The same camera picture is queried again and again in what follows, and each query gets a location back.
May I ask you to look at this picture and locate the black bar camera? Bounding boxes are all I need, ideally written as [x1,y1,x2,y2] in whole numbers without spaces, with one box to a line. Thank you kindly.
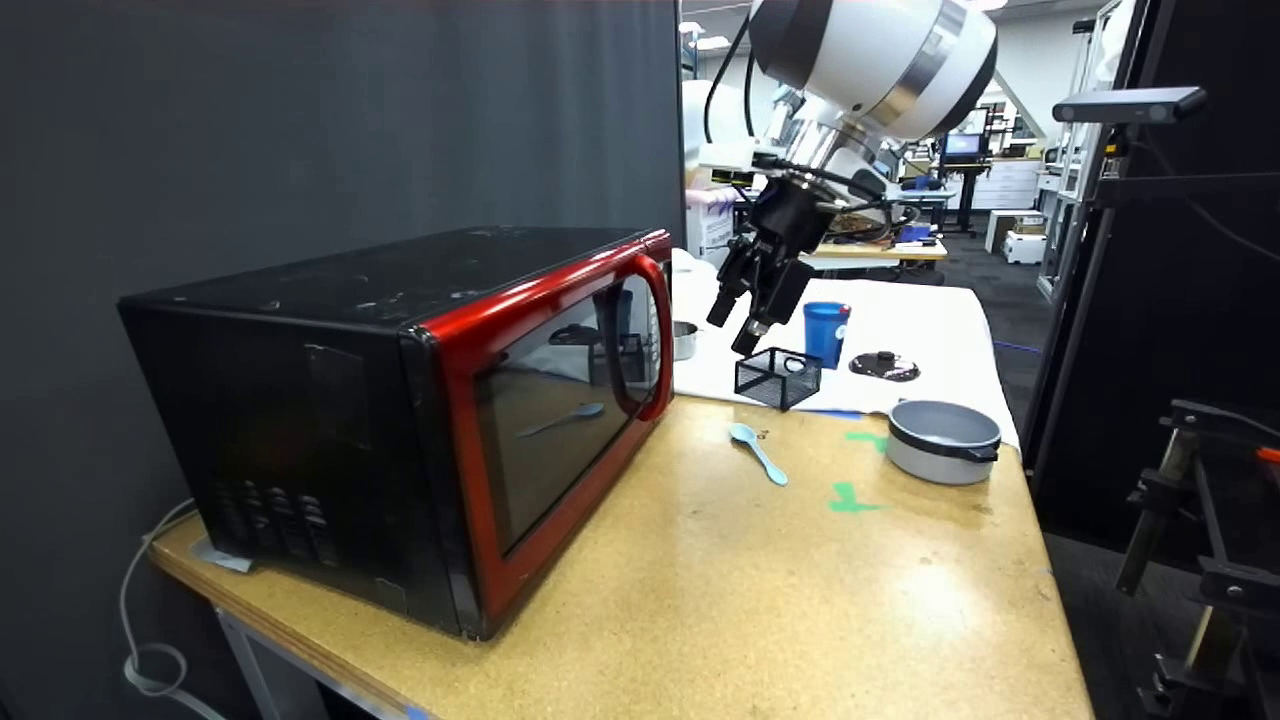
[1050,85,1210,128]

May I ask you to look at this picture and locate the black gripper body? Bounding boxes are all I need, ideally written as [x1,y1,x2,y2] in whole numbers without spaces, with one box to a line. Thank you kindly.
[722,175,839,293]

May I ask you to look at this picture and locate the white cloth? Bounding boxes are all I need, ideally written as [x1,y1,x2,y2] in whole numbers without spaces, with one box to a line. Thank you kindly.
[667,243,1024,453]

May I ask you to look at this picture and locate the red and black microwave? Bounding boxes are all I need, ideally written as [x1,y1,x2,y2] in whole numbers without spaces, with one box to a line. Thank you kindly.
[115,219,680,645]

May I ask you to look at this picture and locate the wooden background table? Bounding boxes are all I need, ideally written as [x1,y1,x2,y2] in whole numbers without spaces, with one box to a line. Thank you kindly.
[811,237,953,269]

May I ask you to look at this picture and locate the black panel stand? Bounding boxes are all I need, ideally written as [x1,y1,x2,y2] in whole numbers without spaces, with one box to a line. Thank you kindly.
[1021,0,1280,558]

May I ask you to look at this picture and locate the green cross tape mark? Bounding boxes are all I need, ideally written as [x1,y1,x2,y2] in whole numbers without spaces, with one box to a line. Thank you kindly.
[828,478,882,520]

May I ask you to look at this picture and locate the white power cable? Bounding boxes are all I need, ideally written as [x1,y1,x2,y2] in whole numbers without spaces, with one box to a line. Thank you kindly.
[115,494,224,720]

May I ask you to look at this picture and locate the black wire mesh basket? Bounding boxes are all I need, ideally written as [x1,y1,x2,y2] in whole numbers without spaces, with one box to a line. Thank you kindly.
[731,346,822,416]

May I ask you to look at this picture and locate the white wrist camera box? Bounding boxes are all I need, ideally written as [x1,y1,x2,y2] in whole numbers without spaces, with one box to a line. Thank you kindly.
[811,128,900,200]

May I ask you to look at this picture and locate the black backdrop curtain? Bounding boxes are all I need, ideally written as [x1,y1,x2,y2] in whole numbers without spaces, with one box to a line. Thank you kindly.
[0,0,688,720]

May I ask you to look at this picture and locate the blue plastic cup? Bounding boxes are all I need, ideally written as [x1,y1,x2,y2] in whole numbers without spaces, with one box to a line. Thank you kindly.
[801,301,852,373]

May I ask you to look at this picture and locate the black tripod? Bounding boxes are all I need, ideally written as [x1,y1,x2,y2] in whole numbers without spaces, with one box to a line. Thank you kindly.
[1111,398,1280,720]

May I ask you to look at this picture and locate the black round lid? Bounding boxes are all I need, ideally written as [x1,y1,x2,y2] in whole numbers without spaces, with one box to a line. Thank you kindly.
[848,347,922,388]

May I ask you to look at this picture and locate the gray dish with black handles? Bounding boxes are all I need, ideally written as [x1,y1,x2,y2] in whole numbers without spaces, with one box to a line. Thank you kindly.
[882,398,1004,489]

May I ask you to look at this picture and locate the light blue plastic spoon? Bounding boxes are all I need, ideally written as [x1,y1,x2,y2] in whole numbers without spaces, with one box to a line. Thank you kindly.
[722,420,792,494]

